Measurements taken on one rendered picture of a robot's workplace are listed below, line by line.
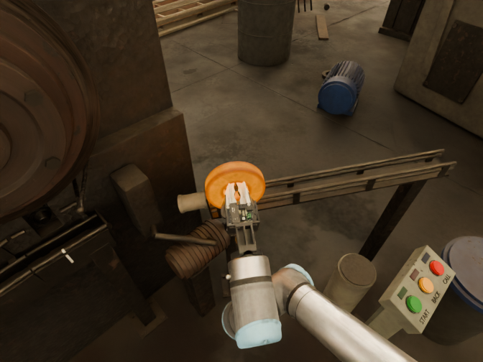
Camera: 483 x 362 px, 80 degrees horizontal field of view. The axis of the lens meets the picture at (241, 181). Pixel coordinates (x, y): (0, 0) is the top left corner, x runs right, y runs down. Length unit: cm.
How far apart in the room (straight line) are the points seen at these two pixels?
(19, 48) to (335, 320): 73
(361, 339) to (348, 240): 113
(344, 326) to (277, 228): 108
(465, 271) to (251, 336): 91
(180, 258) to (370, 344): 61
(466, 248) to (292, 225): 80
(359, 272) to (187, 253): 56
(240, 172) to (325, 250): 105
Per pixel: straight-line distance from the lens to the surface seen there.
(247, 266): 60
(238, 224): 62
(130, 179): 86
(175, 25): 432
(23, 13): 62
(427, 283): 99
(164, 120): 93
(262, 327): 60
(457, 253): 135
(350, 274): 101
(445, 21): 279
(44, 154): 61
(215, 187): 72
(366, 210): 190
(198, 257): 100
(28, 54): 59
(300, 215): 175
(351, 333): 65
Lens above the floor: 138
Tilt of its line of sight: 47 degrees down
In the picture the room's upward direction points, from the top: straight up
